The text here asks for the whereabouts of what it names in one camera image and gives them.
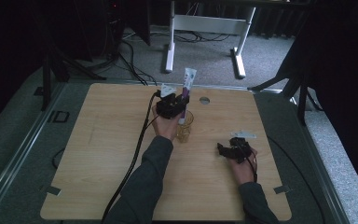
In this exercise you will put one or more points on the grey round table grommet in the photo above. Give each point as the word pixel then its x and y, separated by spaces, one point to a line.
pixel 204 100

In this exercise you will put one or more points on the purple and white toothpaste tube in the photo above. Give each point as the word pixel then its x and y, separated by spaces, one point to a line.
pixel 188 81

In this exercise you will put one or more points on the black metal stand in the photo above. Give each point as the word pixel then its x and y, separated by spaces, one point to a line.
pixel 46 81
pixel 301 90

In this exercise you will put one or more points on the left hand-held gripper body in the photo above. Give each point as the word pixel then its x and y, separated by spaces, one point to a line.
pixel 167 107

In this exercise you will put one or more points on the amber glass cup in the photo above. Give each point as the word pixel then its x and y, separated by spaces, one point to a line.
pixel 186 130

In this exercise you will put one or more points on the grey tape piece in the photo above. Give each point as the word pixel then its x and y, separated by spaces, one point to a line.
pixel 282 189
pixel 51 190

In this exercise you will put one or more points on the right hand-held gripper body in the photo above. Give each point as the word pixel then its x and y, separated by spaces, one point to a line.
pixel 242 148

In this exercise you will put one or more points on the person's right hand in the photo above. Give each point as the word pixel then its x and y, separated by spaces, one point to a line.
pixel 243 171

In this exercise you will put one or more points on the dark computer tower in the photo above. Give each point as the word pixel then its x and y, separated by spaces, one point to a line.
pixel 114 28

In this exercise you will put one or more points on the white desk frame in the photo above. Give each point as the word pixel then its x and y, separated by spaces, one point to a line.
pixel 205 24

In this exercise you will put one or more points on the person's left hand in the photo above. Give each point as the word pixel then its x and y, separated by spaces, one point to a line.
pixel 167 127

